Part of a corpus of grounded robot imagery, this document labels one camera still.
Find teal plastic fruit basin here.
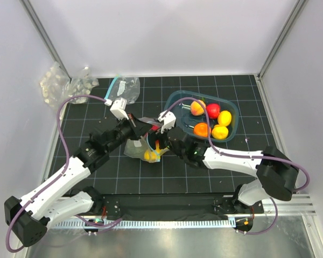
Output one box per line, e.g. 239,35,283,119
164,90,239,143

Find yellow lemon right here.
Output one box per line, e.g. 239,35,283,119
217,110,232,126

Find clear zip bag blue zipper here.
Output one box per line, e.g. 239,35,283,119
123,117,169,163

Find orange fruit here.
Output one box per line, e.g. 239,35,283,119
193,123,212,137

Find yellow lemon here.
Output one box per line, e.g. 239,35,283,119
217,110,232,126
212,125,229,140

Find yellow pear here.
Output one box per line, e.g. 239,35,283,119
143,141,169,163

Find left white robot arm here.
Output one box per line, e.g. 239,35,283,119
4,113,153,247

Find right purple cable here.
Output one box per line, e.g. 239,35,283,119
160,98,311,236

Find bright red apple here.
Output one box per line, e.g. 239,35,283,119
206,103,220,119

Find white slotted cable duct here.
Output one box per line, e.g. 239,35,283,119
52,218,236,230

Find yellow lemon left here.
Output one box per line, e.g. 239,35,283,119
212,125,229,140

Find purple cable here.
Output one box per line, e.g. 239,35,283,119
5,94,123,253
160,98,311,236

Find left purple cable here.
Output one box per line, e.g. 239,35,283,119
5,94,123,253

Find empty zip bag back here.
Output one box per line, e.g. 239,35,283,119
104,76,141,106

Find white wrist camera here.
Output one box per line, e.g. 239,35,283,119
157,110,176,134
105,98,128,120

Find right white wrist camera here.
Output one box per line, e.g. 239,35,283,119
157,110,176,134

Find bag of white pieces left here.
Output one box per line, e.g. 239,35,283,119
39,62,71,113

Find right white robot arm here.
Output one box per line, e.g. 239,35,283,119
155,127,299,213

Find bag of white pieces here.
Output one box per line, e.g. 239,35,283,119
68,67,99,97
39,62,71,113

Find peach coloured fruit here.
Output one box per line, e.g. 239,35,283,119
190,100,206,116

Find black grid mat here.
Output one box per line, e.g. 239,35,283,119
62,75,275,195

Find bag of white pieces right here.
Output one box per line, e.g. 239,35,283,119
68,67,99,97

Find netted green melon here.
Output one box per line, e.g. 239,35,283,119
124,140,147,160

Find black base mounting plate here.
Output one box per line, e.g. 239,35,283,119
80,193,264,221

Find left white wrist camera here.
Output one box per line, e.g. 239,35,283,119
105,98,128,120

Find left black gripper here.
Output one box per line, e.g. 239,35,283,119
106,112,152,153

